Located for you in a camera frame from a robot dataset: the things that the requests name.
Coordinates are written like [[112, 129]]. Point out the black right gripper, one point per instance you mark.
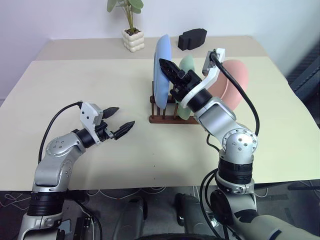
[[187, 82]]

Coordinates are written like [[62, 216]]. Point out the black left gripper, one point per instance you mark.
[[103, 131]]

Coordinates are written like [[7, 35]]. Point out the green plate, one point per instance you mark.
[[187, 63]]

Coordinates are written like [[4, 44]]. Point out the blue plate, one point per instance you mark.
[[160, 87]]

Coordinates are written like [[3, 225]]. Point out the red plate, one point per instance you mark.
[[237, 72]]

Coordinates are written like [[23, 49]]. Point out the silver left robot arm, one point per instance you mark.
[[57, 147]]

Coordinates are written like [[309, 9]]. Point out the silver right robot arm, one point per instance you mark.
[[217, 117]]

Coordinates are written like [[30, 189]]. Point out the brown wooden dish rack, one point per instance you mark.
[[170, 120]]

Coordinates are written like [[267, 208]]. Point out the black foam block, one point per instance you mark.
[[192, 38]]

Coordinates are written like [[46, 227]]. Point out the cream table cover sheet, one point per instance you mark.
[[100, 80]]

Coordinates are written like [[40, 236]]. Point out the white bubble plant pot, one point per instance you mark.
[[133, 42]]

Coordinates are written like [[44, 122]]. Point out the green leafy plant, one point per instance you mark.
[[130, 10]]

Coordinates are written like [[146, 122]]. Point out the dark grey rounded shape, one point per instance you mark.
[[192, 215], [132, 217]]

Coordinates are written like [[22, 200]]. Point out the dark ribbed object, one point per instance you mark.
[[307, 75]]

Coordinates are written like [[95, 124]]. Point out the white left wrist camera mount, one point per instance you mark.
[[87, 112]]

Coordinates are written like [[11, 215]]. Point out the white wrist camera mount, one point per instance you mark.
[[212, 75], [87, 112]]

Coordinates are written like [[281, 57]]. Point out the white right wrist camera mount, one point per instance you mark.
[[212, 75]]

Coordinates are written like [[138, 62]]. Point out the black table frame bar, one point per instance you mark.
[[75, 196]]

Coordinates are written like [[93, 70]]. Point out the black bracket block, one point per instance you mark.
[[85, 227]]

